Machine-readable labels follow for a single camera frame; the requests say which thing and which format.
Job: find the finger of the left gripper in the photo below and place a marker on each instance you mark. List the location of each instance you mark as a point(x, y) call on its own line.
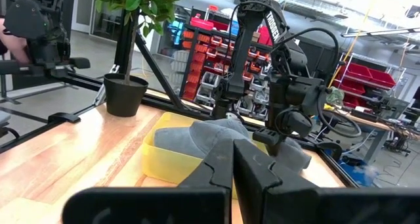
point(269, 137)

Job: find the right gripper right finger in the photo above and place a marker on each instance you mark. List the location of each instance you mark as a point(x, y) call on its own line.
point(259, 174)

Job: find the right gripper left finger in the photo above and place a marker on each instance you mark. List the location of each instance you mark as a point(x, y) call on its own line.
point(216, 171)

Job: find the blue denim baseball cap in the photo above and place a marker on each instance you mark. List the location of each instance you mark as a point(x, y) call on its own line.
point(210, 135)

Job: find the person's forearm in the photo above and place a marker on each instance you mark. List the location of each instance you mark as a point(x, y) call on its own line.
point(13, 46)

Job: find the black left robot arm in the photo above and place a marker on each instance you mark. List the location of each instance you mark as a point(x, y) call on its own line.
point(241, 53)

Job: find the yellow plastic bin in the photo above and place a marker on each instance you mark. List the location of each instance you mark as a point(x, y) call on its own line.
point(164, 161)

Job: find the red storage bin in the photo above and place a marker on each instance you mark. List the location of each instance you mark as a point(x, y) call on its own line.
point(382, 77)
point(356, 71)
point(351, 87)

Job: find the grey workbench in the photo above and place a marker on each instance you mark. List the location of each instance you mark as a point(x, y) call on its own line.
point(374, 122)

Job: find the blue floor bin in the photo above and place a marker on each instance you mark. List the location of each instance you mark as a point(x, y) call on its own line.
point(357, 173)

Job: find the black rack with orange bins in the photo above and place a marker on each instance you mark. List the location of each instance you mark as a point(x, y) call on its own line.
point(203, 59)

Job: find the long ceiling light bar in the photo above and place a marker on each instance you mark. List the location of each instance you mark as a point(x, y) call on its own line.
point(380, 31)

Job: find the red toolbox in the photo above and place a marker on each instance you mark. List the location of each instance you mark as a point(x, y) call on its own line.
point(201, 23)

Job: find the black plant pot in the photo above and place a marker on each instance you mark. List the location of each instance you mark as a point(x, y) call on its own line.
point(124, 96)

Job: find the black table clamp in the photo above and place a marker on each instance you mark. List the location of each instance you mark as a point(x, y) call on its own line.
point(64, 118)

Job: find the green leafy plant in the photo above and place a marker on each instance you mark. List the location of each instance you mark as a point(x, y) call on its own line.
point(144, 4)

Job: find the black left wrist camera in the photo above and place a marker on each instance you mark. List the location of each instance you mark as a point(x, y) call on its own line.
point(300, 123)

